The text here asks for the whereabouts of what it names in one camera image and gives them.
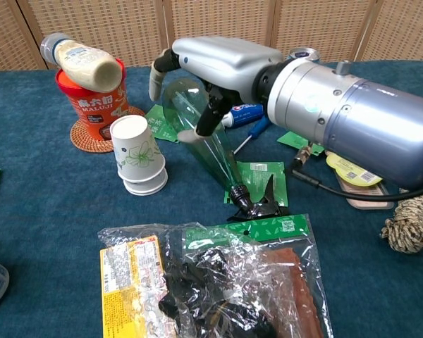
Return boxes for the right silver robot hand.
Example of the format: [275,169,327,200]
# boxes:
[148,36,285,144]

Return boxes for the light green drink can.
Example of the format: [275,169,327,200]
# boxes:
[287,47,321,65]

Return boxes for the woven wooden folding screen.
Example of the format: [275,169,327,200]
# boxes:
[0,0,423,71]

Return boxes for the creamy salad dressing bottle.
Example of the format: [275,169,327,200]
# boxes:
[39,32,123,93]

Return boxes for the red bowl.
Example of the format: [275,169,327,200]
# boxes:
[54,58,131,142]

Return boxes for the round woven rattan coaster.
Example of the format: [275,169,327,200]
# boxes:
[69,106,146,154]

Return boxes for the yellow green labelled packet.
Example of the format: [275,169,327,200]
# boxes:
[326,151,384,187]

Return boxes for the clear bag with green header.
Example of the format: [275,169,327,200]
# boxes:
[181,213,334,338]

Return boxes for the pink flat case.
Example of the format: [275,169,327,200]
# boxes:
[334,172,396,211]

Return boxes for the crumpled clear bag black contents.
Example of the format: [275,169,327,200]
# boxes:
[97,221,279,338]

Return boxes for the blue felt table cloth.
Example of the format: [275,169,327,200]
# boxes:
[0,59,423,338]

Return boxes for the yellow snack packet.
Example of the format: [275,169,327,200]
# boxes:
[99,234,179,338]

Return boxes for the blue handled screwdriver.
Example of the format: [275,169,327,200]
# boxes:
[232,115,273,155]

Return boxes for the black arm cable with plug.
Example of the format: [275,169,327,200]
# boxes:
[290,144,423,202]

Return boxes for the beige braided rope bundle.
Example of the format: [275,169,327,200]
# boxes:
[379,192,423,254]

